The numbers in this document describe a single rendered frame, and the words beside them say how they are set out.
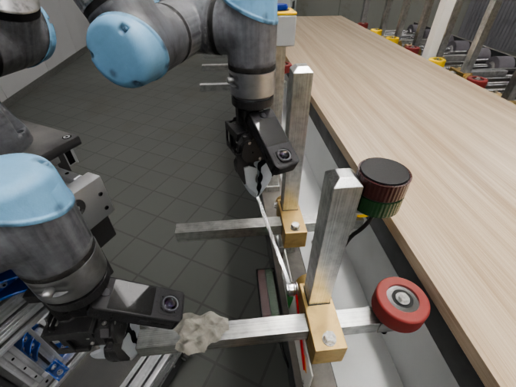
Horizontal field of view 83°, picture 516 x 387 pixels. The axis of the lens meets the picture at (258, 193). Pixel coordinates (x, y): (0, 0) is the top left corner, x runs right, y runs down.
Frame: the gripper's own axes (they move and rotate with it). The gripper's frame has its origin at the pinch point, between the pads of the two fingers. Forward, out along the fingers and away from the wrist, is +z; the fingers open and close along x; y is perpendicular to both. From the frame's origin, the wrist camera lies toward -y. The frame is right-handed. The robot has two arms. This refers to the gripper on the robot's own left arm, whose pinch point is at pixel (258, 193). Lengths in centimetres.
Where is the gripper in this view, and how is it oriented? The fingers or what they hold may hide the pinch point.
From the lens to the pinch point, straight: 59.8
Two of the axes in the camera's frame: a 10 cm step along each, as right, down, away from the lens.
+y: -4.3, -5.7, 6.9
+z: 0.0, 7.7, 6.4
